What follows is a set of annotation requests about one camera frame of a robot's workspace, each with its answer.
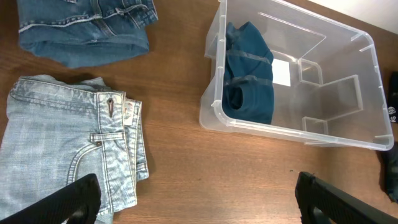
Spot white label in bin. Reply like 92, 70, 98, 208
272, 59, 291, 86

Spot teal shirt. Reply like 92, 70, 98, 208
222, 22, 274, 124

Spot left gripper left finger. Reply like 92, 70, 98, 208
1, 174, 101, 224

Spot dark blue jeans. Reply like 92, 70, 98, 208
17, 0, 158, 68

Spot dark green folded garment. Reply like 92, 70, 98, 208
381, 142, 397, 203

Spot light blue folded jeans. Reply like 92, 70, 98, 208
1, 75, 149, 223

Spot black garment with print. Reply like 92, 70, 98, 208
387, 72, 398, 123

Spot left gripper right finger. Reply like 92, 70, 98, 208
295, 172, 397, 224

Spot clear plastic storage bin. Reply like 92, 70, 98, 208
199, 1, 394, 151

